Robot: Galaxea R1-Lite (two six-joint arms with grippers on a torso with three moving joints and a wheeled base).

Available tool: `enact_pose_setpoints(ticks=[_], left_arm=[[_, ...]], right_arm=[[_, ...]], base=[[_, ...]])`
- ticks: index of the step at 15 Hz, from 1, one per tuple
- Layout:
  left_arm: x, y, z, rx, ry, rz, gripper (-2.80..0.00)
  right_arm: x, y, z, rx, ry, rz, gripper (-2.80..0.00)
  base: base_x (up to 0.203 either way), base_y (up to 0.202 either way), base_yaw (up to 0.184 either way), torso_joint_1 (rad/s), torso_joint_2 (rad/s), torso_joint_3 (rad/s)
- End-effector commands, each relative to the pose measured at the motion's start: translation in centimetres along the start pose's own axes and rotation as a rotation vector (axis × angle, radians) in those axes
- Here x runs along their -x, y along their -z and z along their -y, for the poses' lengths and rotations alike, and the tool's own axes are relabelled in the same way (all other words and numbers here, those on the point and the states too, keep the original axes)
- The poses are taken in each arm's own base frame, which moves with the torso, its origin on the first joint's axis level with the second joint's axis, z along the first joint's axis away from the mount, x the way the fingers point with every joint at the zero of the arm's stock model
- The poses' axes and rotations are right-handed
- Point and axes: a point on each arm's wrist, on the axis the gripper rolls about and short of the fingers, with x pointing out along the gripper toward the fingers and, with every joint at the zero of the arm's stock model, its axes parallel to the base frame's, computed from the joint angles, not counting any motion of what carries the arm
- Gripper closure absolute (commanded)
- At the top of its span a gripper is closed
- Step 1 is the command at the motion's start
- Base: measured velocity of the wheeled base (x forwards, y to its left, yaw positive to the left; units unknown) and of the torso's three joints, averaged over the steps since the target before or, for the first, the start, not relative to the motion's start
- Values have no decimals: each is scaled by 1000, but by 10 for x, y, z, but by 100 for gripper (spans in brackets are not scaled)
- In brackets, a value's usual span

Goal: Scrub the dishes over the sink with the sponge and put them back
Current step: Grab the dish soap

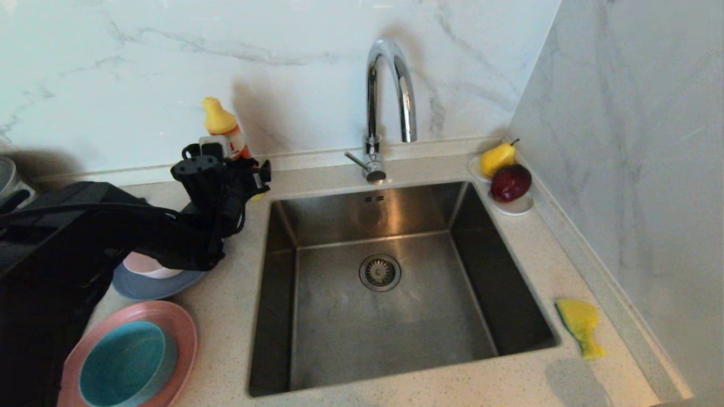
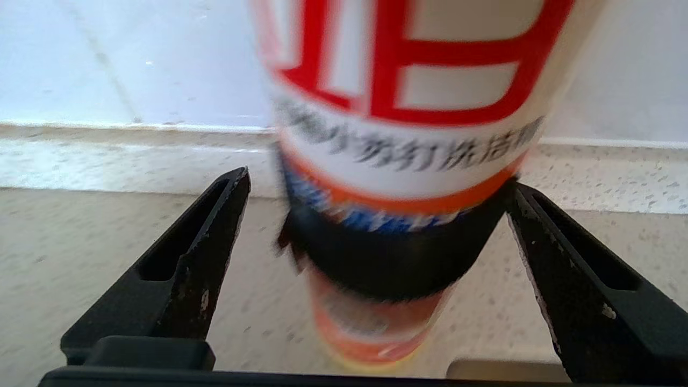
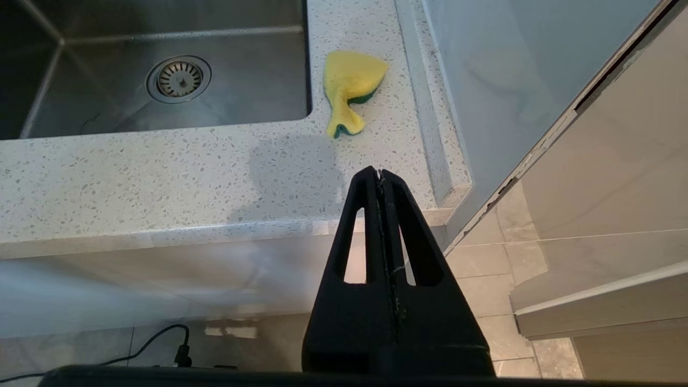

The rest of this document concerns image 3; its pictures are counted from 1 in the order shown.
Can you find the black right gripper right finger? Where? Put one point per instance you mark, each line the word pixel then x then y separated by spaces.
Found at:
pixel 446 333

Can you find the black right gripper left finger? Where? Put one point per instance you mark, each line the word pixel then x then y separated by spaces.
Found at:
pixel 349 333

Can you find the yellow green sponge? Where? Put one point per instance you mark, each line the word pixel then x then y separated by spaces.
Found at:
pixel 349 75

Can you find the stainless steel sink basin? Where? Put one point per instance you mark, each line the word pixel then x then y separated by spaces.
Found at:
pixel 242 80

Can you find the beige cabinet panel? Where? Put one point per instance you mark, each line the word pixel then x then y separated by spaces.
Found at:
pixel 602 306

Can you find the white counter cabinet front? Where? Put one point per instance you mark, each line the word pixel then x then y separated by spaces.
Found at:
pixel 161 285

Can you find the round metal drain strainer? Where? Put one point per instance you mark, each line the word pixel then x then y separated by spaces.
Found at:
pixel 179 79

